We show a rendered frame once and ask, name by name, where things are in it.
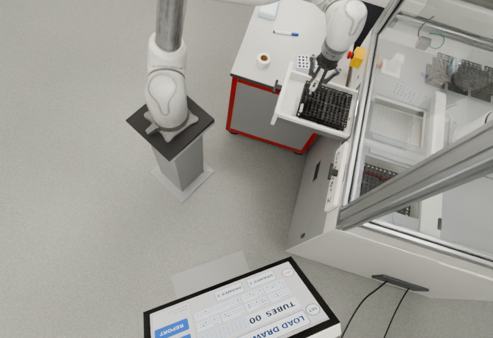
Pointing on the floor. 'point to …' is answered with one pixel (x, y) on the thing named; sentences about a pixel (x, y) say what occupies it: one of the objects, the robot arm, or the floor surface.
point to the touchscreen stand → (210, 274)
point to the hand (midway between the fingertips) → (315, 83)
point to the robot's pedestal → (183, 169)
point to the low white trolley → (276, 72)
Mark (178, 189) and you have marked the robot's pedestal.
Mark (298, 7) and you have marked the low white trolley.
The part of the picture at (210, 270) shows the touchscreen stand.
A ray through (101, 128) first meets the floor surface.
